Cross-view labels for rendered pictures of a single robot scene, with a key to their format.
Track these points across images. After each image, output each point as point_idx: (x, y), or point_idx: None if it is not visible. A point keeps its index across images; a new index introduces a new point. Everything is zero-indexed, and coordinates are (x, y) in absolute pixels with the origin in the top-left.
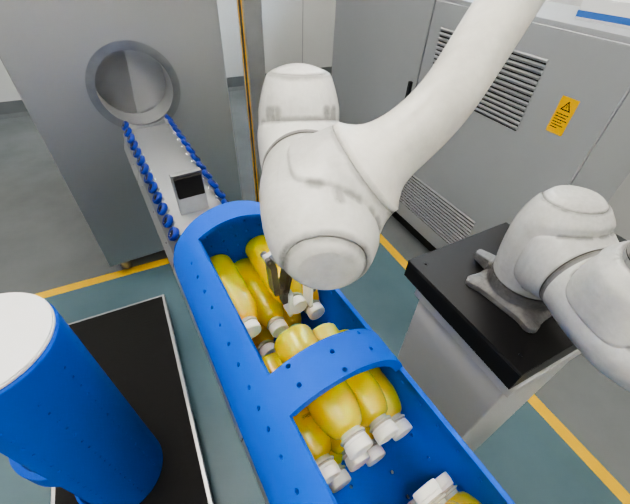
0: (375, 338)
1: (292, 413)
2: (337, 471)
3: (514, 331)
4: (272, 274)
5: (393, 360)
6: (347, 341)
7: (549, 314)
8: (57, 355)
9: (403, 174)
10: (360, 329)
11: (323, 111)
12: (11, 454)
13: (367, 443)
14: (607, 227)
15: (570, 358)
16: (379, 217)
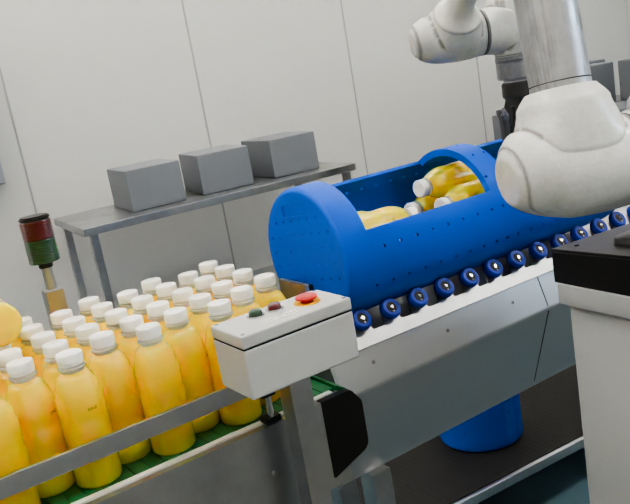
0: (489, 162)
1: (419, 160)
2: (412, 205)
3: (609, 241)
4: (500, 124)
5: (476, 168)
6: (469, 147)
7: None
8: None
9: (447, 11)
10: (488, 153)
11: (494, 2)
12: None
13: (419, 181)
14: None
15: None
16: (436, 28)
